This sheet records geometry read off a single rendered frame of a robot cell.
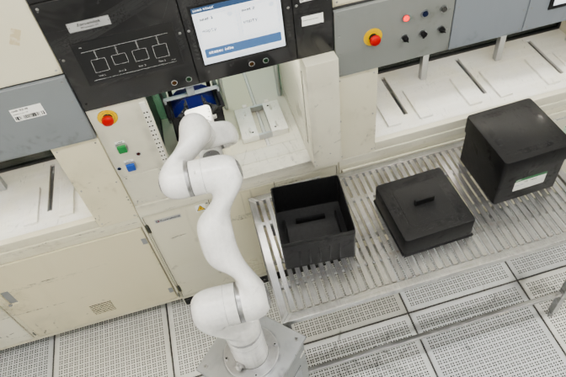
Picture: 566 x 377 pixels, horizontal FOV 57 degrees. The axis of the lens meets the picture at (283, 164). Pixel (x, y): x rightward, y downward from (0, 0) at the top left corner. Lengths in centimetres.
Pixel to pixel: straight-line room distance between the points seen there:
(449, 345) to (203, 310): 152
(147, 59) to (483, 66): 163
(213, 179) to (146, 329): 164
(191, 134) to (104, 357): 172
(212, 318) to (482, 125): 128
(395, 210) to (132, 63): 110
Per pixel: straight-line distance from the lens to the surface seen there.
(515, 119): 224
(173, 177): 141
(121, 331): 297
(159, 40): 171
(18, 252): 243
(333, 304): 194
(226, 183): 140
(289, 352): 188
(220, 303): 151
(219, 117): 219
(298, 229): 211
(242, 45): 175
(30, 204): 246
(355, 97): 204
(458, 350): 275
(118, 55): 173
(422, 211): 205
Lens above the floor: 250
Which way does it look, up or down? 48 degrees down
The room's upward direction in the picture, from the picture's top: 9 degrees counter-clockwise
